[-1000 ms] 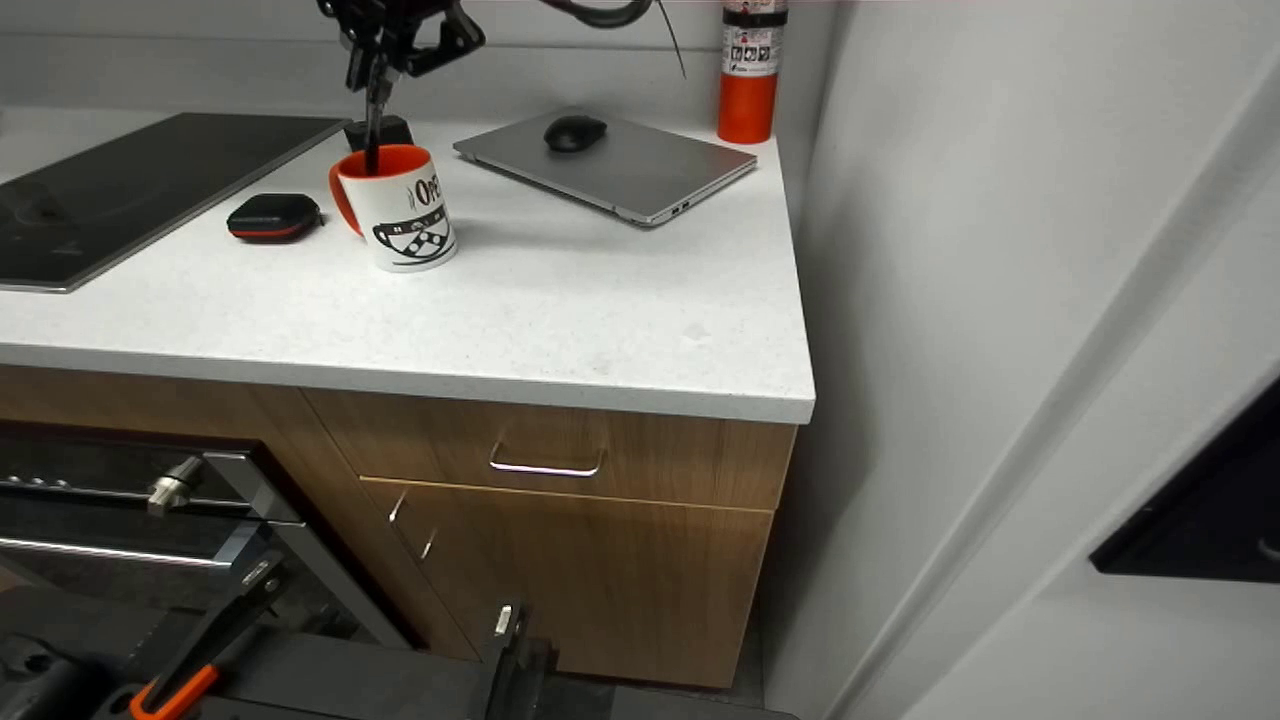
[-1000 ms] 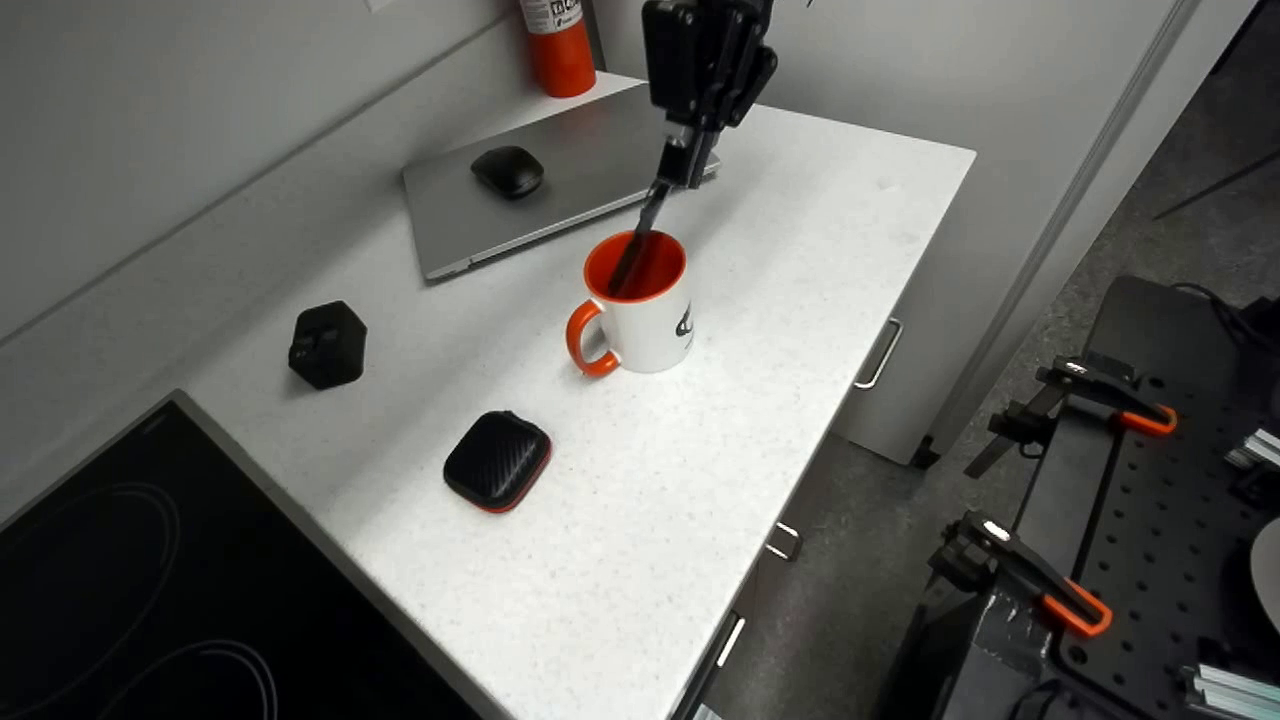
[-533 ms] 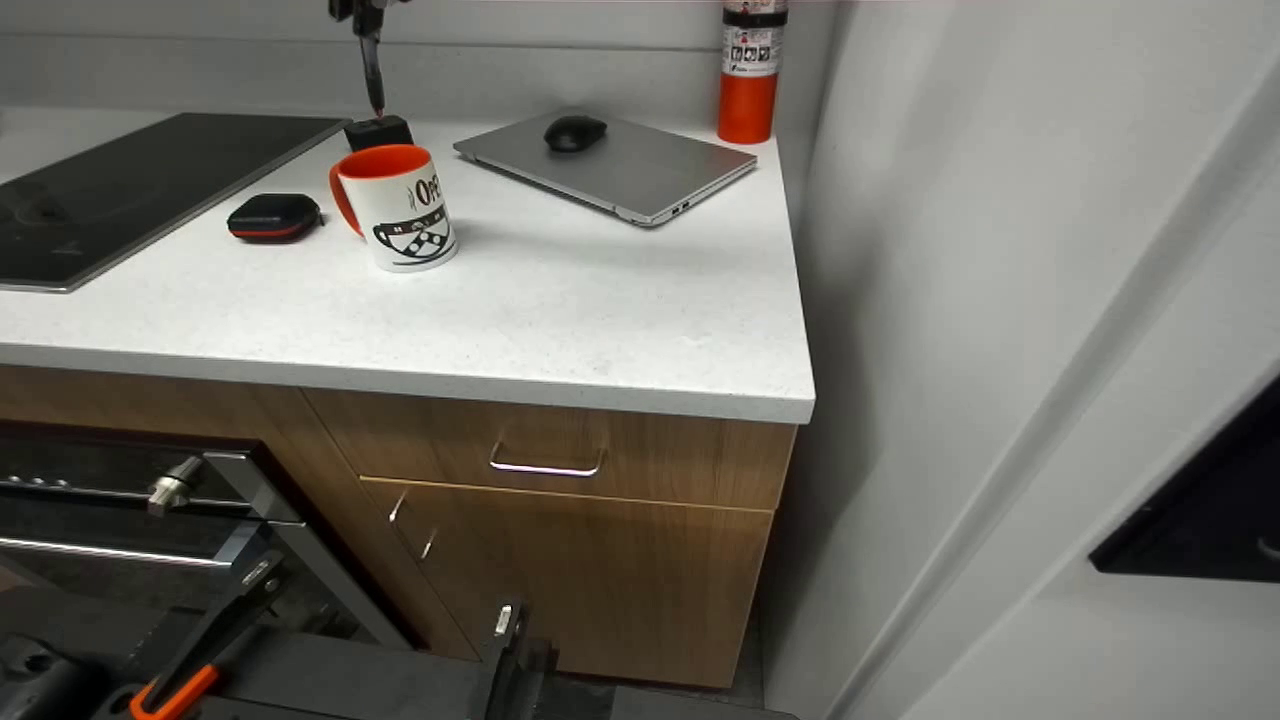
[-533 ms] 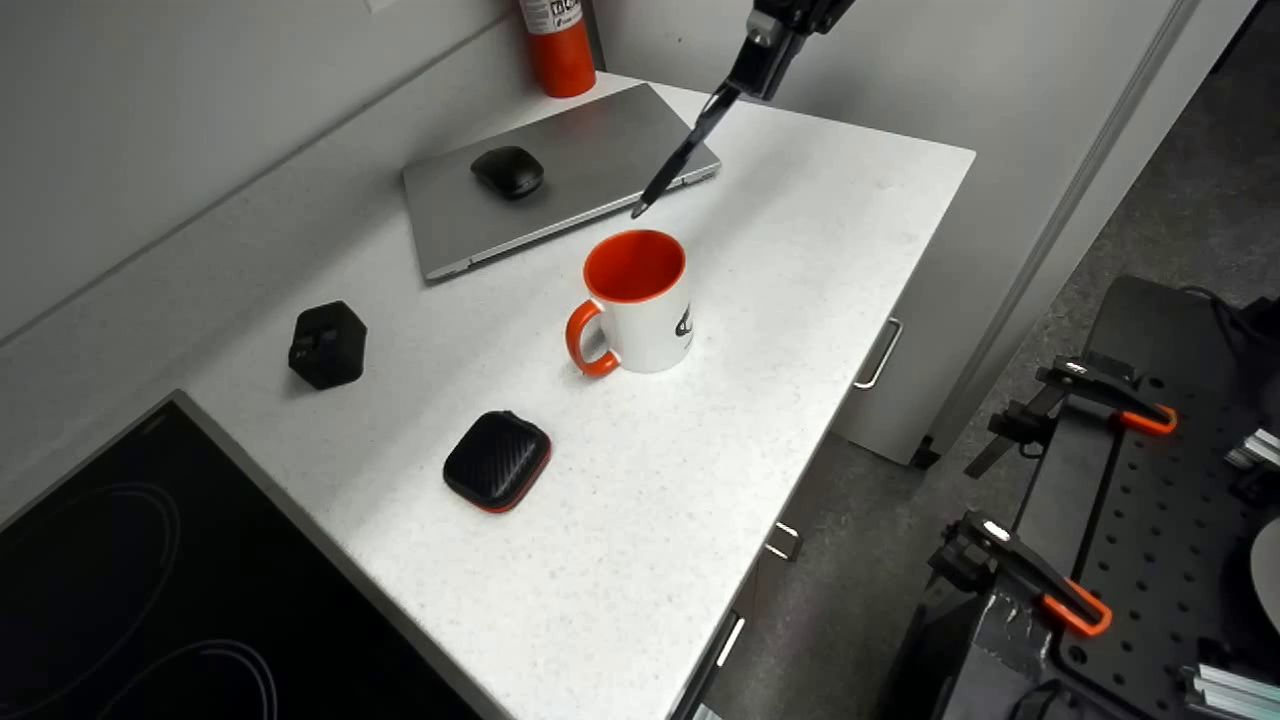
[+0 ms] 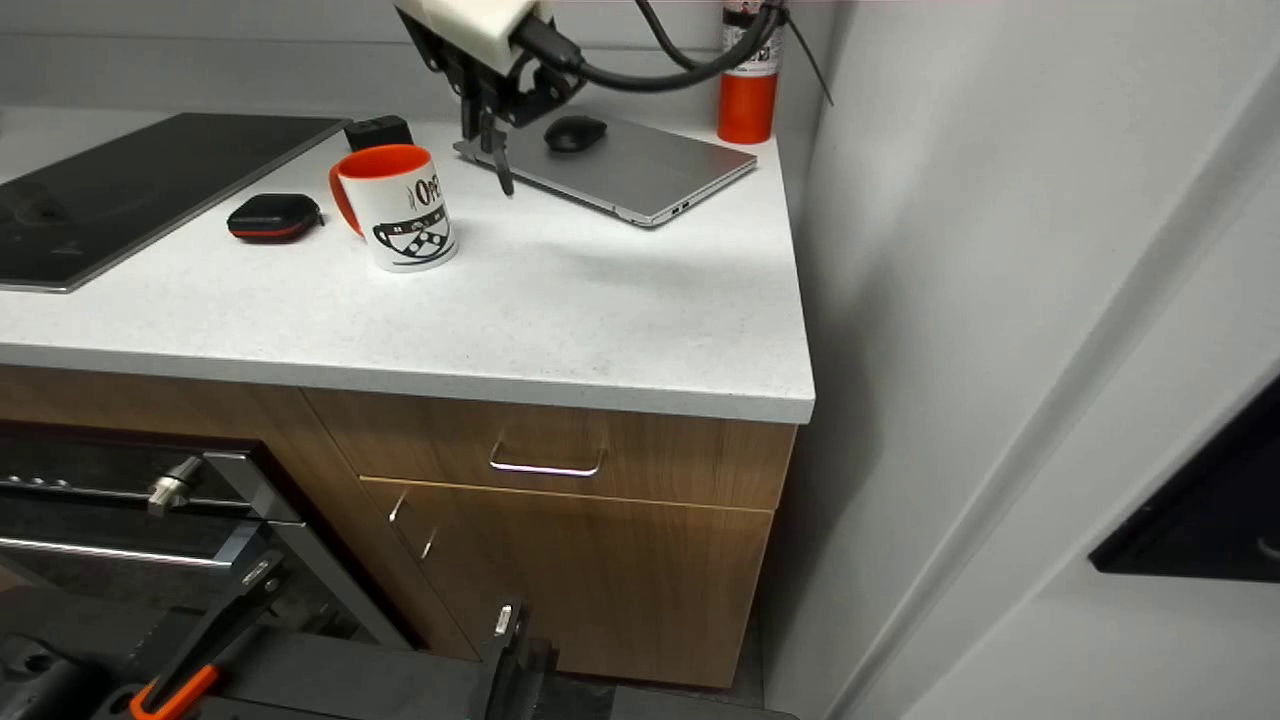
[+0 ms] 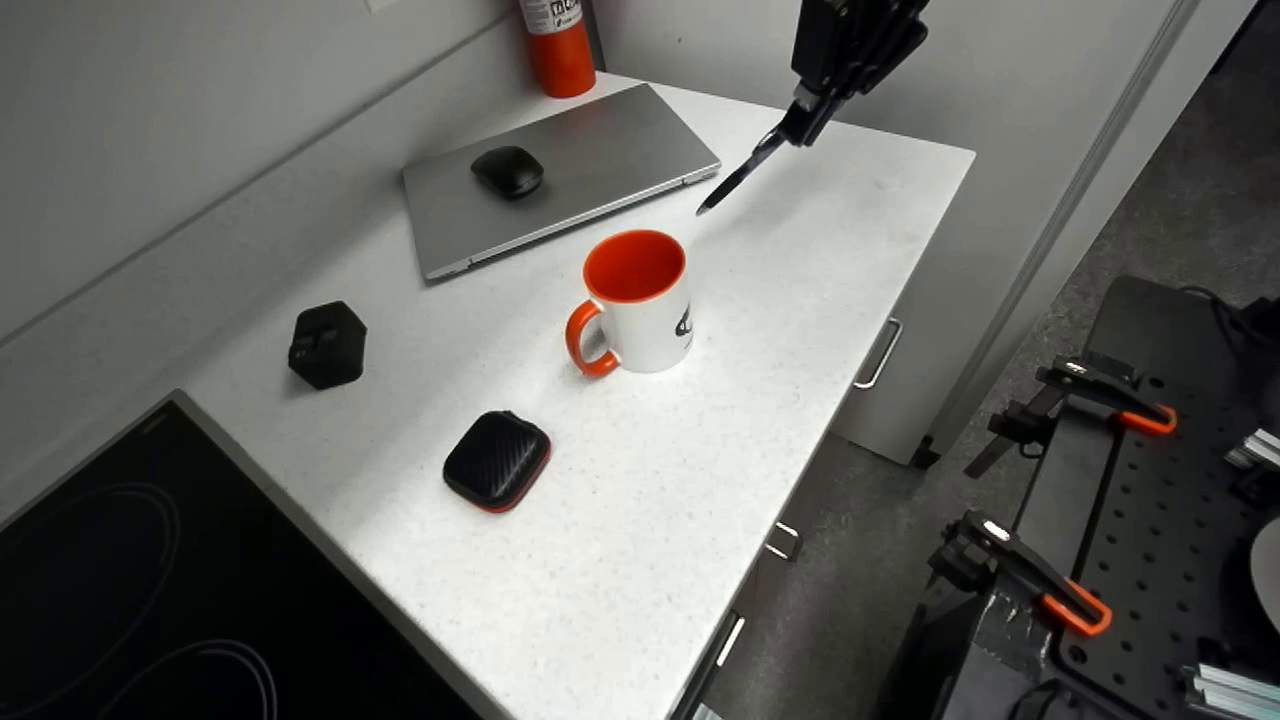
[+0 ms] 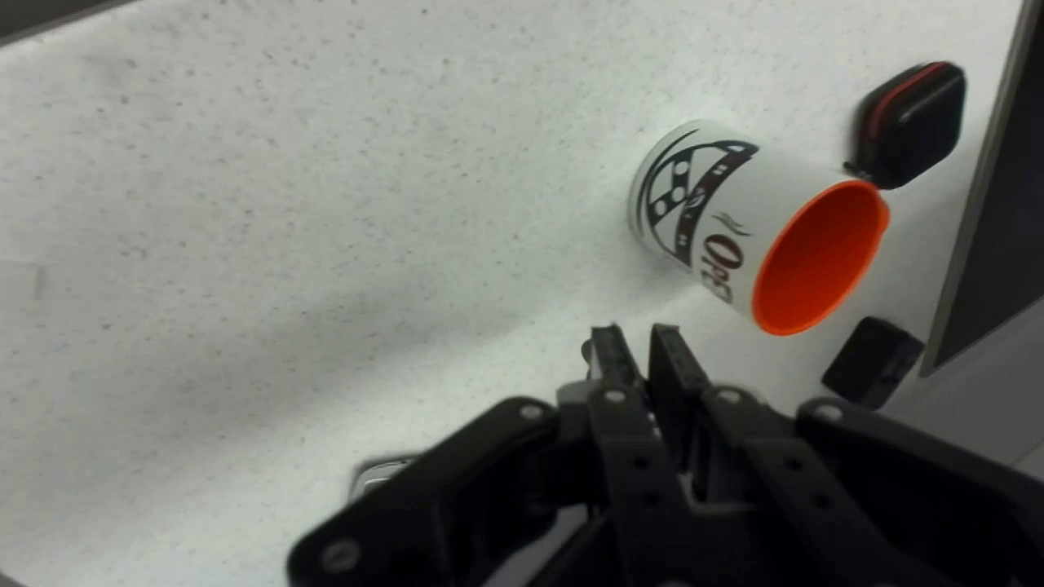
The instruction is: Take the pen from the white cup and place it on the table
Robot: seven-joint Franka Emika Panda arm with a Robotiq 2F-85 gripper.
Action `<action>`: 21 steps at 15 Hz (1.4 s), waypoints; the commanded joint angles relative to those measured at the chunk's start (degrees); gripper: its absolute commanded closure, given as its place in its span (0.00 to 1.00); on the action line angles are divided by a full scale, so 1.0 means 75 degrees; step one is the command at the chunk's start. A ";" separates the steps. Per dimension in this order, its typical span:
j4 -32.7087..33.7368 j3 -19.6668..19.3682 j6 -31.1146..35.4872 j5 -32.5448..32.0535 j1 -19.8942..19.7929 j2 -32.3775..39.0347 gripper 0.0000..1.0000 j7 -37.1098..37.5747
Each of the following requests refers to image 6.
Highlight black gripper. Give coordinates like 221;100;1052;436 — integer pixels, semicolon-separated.
780;0;930;146

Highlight black pen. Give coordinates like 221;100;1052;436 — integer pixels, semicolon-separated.
695;128;785;215

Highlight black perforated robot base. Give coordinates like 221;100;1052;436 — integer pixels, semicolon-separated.
894;277;1280;720

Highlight red fire extinguisher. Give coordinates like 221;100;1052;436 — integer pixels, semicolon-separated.
515;0;597;96

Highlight white mug orange interior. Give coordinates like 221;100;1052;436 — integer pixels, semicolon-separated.
566;229;694;380

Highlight grey closed laptop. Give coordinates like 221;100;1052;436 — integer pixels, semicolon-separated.
406;84;722;282

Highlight black computer mouse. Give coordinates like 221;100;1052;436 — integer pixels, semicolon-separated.
474;142;546;198

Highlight black rounded case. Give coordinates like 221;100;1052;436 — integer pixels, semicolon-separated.
443;411;554;510

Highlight black hexagonal object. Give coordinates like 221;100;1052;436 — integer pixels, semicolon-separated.
290;299;369;386

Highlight black induction cooktop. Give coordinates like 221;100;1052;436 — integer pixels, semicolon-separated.
0;402;482;720

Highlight upper drawer handle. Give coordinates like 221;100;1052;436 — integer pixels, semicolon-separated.
853;314;906;390

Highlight drawer handle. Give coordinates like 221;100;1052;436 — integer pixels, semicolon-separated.
694;617;747;720
853;314;906;390
766;518;802;563

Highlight upper orange-handled clamp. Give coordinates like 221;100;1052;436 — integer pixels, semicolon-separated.
988;356;1179;444

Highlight orange-handled clamp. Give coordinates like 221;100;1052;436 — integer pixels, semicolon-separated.
930;510;1111;641
988;356;1179;444

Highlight middle drawer handle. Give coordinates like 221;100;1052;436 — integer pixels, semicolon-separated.
766;518;802;563

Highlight lower orange-handled clamp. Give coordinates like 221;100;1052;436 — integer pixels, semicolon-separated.
930;510;1111;641

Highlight lower drawer handle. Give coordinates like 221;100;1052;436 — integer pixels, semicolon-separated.
694;617;747;720

